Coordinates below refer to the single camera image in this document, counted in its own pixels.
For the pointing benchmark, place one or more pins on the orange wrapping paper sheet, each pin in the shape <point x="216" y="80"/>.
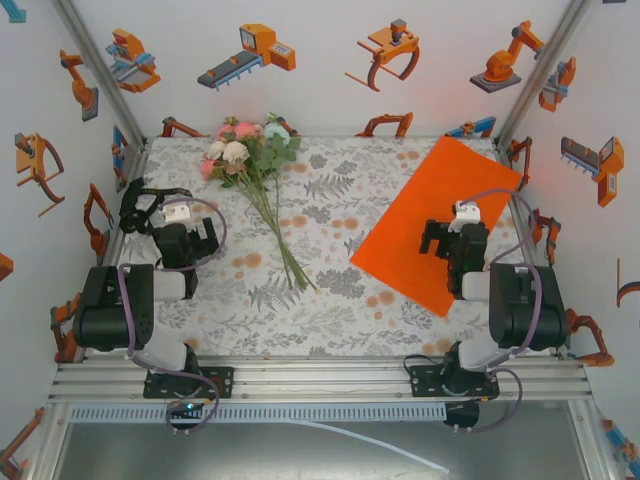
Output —
<point x="400" y="250"/>

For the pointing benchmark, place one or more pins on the black printed ribbon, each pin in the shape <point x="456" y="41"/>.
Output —
<point x="131" y="221"/>

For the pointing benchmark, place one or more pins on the pink fake flower stem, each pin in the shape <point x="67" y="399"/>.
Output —
<point x="242" y="130"/>
<point x="207" y="170"/>

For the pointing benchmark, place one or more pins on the cream fake flower stem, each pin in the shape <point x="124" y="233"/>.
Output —
<point x="234" y="151"/>

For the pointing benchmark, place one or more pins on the light blue fake flower stem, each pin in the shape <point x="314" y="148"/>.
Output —
<point x="275" y="131"/>

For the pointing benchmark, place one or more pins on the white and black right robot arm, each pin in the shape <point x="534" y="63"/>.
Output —
<point x="525" y="310"/>

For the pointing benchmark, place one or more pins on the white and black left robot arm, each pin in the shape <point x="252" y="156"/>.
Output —
<point x="110" y="320"/>

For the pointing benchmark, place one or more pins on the floral patterned tablecloth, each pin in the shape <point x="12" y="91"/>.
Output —
<point x="325" y="325"/>

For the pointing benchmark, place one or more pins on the small circuit board green light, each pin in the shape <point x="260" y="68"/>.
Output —
<point x="187" y="407"/>

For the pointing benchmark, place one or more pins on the thin white tube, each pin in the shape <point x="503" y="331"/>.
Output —
<point x="400" y="450"/>

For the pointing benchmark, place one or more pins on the grey metal base panel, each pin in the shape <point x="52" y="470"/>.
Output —
<point x="250" y="450"/>

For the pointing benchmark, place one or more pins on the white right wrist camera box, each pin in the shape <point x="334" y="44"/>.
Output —
<point x="467" y="215"/>

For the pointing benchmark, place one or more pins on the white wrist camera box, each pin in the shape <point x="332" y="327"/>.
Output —
<point x="176" y="212"/>
<point x="467" y="215"/>

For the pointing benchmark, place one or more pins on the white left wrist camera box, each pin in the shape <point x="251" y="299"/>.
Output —
<point x="176" y="212"/>

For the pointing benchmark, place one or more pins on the aluminium table side rail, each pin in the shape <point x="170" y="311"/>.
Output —
<point x="137" y="167"/>
<point x="505" y="167"/>

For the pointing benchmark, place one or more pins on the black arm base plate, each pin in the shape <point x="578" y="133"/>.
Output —
<point x="422" y="382"/>
<point x="222" y="382"/>

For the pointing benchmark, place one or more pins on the black box under rail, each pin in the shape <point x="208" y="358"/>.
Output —
<point x="462" y="415"/>

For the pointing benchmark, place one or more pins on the aluminium frame rail with grooves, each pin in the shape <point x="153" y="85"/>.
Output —
<point x="325" y="380"/>

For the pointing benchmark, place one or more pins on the slanted aluminium frame post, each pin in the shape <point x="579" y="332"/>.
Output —
<point x="102" y="70"/>
<point x="541" y="70"/>

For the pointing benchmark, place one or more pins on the aluminium frame leg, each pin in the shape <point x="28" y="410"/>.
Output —
<point x="590" y="440"/>
<point x="50" y="445"/>

